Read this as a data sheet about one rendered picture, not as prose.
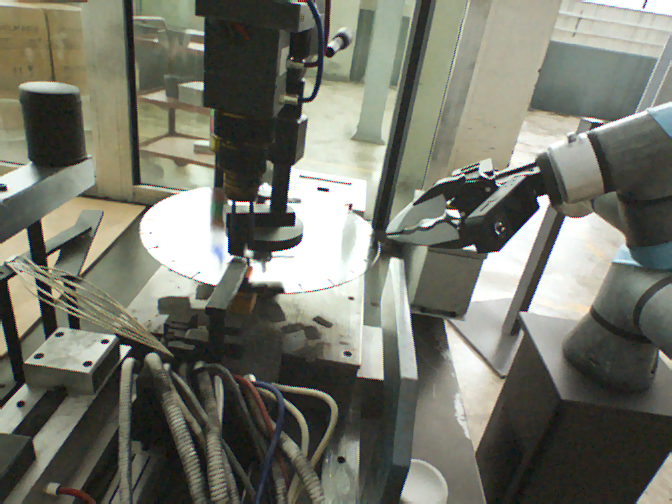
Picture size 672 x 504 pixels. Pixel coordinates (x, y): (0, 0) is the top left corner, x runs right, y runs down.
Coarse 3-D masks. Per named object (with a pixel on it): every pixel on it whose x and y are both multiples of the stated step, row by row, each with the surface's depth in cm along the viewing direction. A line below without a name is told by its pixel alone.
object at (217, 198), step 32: (192, 192) 75; (160, 224) 64; (192, 224) 65; (224, 224) 67; (320, 224) 72; (352, 224) 73; (160, 256) 57; (192, 256) 58; (224, 256) 59; (256, 256) 60; (288, 256) 61; (320, 256) 63; (352, 256) 64; (256, 288) 54; (288, 288) 55; (320, 288) 56
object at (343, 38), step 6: (342, 30) 53; (348, 30) 54; (336, 36) 53; (342, 36) 52; (348, 36) 53; (336, 42) 51; (342, 42) 52; (348, 42) 53; (330, 48) 49; (336, 48) 50; (342, 48) 53; (330, 54) 49
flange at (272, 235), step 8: (296, 216) 71; (296, 224) 68; (256, 232) 64; (264, 232) 64; (272, 232) 64; (280, 232) 65; (288, 232) 65; (296, 232) 66; (256, 240) 62; (264, 240) 63; (272, 240) 63; (280, 240) 63; (288, 240) 64; (296, 240) 65
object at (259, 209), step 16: (272, 176) 56; (288, 176) 56; (272, 192) 57; (288, 192) 57; (224, 208) 56; (240, 208) 57; (256, 208) 57; (272, 208) 57; (288, 208) 59; (240, 224) 56; (256, 224) 57; (272, 224) 58; (288, 224) 58; (240, 240) 57; (240, 256) 58
